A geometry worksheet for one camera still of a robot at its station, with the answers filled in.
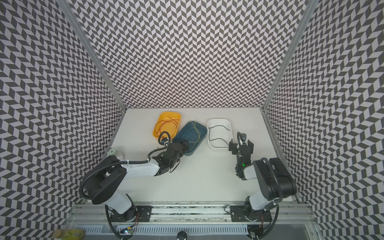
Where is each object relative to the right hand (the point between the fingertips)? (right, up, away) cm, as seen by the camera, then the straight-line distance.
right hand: (243, 140), depth 91 cm
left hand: (-35, -2, -2) cm, 35 cm away
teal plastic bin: (-31, +3, +13) cm, 34 cm away
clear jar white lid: (-76, -6, -8) cm, 76 cm away
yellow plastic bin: (-51, +11, +17) cm, 55 cm away
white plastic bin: (-13, +3, +11) cm, 17 cm away
